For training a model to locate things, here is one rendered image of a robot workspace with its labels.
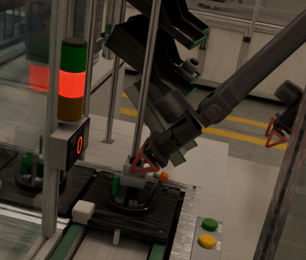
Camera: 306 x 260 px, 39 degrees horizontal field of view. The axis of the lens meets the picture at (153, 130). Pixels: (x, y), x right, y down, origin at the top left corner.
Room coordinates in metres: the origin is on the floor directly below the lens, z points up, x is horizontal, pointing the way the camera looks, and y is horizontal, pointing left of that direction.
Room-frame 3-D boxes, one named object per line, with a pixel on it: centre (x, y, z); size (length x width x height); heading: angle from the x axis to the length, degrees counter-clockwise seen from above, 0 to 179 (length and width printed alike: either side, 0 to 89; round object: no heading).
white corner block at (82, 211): (0.89, 0.14, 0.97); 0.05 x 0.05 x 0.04; 82
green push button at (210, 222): (0.93, -0.18, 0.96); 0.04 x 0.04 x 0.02
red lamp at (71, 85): (0.80, 0.17, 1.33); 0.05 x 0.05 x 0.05
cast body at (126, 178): (0.97, 0.04, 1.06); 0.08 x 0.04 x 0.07; 83
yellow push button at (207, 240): (0.86, -0.17, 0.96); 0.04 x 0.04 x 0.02
